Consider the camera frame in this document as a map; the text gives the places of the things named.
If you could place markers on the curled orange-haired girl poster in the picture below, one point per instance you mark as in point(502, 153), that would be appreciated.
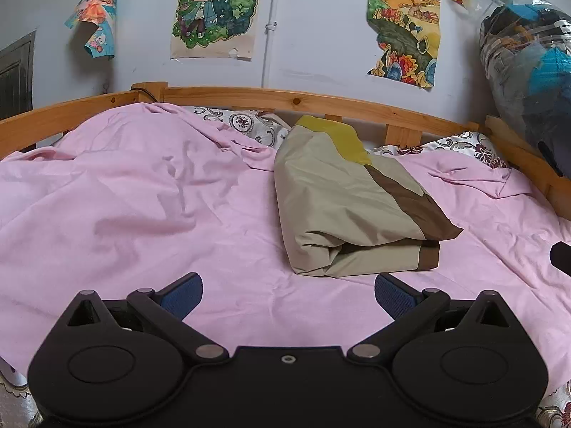
point(93, 13)

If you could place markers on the beige olive brown hooded jacket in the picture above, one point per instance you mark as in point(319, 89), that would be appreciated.
point(348, 205)

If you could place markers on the blond cartoon character poster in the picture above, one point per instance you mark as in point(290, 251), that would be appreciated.
point(214, 9)

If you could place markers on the dark window frame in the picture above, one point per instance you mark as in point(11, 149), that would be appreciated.
point(15, 76)

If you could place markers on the colourful landscape poster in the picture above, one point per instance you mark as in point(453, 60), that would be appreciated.
point(403, 31)

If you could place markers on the pink blanket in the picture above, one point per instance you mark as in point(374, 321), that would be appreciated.
point(134, 205)

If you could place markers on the clear plastic bag of clothes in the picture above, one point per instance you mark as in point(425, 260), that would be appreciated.
point(531, 76)

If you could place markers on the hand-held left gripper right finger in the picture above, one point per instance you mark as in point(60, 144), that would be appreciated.
point(392, 295)

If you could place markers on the white wall pipe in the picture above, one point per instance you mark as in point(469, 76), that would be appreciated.
point(270, 9)

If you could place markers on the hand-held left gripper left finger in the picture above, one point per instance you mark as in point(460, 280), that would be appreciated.
point(183, 295)

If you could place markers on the wooden bed frame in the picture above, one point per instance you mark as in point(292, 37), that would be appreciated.
point(312, 100)

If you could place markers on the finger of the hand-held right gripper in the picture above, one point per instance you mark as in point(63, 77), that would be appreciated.
point(563, 258)

